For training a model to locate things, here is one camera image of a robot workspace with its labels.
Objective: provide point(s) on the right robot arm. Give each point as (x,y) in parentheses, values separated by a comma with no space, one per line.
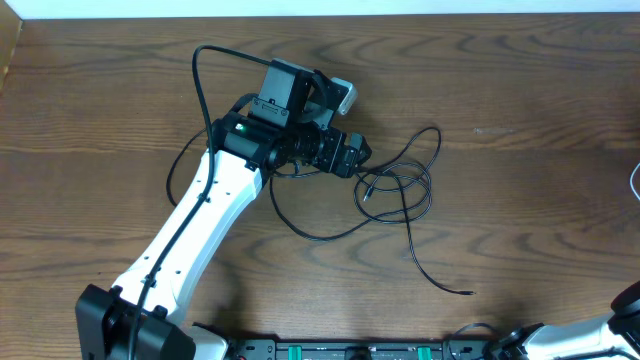
(614,335)

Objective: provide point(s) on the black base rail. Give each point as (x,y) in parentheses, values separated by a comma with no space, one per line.
(365,349)

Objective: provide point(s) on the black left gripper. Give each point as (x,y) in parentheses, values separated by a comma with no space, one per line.
(334,160)

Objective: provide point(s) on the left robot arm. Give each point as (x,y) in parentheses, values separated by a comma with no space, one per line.
(288,121)

